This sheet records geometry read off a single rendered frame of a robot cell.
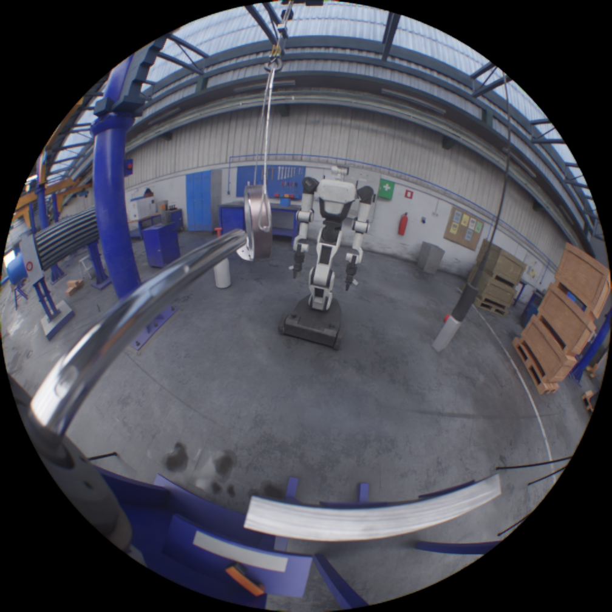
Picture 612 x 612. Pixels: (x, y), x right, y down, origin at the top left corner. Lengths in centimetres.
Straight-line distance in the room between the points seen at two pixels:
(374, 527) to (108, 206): 223
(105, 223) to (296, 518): 208
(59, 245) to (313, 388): 399
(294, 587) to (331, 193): 175
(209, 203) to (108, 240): 377
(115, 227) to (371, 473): 266
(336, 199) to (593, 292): 376
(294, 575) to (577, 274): 406
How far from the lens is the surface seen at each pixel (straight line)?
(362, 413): 149
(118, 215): 200
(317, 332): 164
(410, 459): 154
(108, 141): 208
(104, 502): 35
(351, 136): 506
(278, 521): 41
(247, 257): 120
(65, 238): 380
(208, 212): 543
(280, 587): 55
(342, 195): 141
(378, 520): 45
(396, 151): 510
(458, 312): 63
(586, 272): 392
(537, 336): 401
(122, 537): 37
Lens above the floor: 127
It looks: 35 degrees down
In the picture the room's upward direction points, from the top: 7 degrees clockwise
